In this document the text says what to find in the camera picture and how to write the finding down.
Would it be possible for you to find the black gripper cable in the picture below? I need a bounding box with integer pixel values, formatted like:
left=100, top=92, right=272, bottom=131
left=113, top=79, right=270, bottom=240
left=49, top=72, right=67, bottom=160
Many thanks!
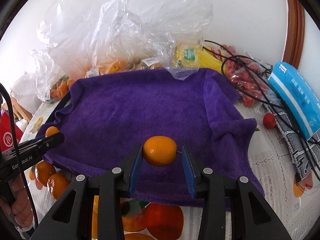
left=0, top=83, right=39, bottom=230

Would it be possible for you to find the wooden furniture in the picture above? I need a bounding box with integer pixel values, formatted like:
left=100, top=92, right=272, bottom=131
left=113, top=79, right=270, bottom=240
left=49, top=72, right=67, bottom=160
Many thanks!
left=10, top=91, right=33, bottom=122

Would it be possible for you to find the large clear plastic bag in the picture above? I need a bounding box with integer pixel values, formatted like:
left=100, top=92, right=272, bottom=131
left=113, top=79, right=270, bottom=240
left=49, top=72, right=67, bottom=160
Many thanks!
left=39, top=0, right=213, bottom=80

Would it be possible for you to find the bag of oranges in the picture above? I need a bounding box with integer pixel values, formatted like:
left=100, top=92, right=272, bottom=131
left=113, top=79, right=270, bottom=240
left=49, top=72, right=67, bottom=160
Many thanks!
left=85, top=59, right=132, bottom=78

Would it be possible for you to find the bag of red fruits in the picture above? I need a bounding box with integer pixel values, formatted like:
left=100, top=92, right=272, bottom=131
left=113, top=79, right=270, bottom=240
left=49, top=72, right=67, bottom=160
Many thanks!
left=221, top=44, right=272, bottom=108

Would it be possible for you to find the small red fruit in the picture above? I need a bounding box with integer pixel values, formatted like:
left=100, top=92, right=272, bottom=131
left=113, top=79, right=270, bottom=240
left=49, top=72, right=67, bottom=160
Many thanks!
left=262, top=113, right=277, bottom=130

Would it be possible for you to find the blue tissue pack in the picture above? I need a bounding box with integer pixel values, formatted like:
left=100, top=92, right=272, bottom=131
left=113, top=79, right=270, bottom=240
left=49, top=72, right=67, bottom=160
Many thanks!
left=267, top=61, right=320, bottom=141

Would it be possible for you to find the orange mandarin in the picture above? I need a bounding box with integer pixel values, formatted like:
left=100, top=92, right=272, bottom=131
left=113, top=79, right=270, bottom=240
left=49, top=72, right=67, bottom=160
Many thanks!
left=35, top=161, right=57, bottom=187
left=47, top=173, right=71, bottom=200

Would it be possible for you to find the white plastic bag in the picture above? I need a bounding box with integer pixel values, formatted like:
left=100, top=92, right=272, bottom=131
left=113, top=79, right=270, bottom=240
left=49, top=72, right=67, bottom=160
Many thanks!
left=10, top=49, right=72, bottom=103

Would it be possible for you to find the person's left hand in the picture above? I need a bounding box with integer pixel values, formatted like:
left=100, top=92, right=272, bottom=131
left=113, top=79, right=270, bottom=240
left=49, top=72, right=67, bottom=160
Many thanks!
left=0, top=177, right=34, bottom=229

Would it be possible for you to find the small orange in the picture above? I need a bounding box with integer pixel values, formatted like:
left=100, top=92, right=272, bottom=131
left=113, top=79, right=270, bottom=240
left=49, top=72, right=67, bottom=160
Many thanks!
left=45, top=126, right=61, bottom=138

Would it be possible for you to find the black tray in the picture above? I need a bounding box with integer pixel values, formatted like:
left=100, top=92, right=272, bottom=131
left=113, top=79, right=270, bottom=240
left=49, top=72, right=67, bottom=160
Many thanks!
left=32, top=90, right=73, bottom=141

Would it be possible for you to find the wooden door frame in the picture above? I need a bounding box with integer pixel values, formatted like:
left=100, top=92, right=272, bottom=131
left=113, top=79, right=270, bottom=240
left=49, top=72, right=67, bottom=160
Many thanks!
left=284, top=0, right=306, bottom=71

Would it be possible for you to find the bag of tan fruits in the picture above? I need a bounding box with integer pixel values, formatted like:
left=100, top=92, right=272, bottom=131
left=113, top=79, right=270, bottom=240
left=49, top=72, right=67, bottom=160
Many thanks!
left=130, top=57, right=164, bottom=71

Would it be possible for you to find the fruit printed tablecloth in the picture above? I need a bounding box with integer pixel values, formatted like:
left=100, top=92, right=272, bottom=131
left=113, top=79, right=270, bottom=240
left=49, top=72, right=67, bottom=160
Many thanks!
left=19, top=97, right=320, bottom=240

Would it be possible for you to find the bag of mandarins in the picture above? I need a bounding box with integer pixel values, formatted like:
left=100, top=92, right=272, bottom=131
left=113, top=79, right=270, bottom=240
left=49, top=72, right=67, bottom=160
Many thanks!
left=49, top=74, right=76, bottom=102

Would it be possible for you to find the yellow package with green label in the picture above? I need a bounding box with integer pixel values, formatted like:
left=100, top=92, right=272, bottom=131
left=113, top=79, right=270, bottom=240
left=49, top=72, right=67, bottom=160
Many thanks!
left=170, top=42, right=202, bottom=69

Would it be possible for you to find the purple towel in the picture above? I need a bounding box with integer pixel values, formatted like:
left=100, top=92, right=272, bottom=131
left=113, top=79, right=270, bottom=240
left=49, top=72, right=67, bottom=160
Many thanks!
left=36, top=67, right=265, bottom=212

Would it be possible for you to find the smooth yellow-orange kumquat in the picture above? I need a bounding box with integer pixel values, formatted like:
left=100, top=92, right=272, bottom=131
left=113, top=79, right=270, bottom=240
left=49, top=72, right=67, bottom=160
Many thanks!
left=143, top=135, right=178, bottom=167

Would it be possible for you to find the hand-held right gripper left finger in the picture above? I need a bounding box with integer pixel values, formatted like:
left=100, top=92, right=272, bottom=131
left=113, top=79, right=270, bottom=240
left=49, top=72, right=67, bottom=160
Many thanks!
left=30, top=144, right=143, bottom=240

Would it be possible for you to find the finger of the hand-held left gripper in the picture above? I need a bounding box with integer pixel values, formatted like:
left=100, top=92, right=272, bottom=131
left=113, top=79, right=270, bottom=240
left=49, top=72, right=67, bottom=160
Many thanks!
left=36, top=132, right=65, bottom=155
left=19, top=136, right=47, bottom=147

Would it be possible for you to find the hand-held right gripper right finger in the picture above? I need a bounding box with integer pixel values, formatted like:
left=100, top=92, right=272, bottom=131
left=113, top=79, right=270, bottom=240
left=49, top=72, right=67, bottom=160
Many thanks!
left=181, top=144, right=293, bottom=240

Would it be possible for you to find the tangled black cable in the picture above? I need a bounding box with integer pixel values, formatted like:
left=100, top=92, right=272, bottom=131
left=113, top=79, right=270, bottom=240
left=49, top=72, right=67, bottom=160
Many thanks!
left=204, top=39, right=320, bottom=180

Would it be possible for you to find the red box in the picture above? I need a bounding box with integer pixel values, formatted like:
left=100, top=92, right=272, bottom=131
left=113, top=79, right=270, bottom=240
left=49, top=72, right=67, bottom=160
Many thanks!
left=0, top=110, right=23, bottom=155

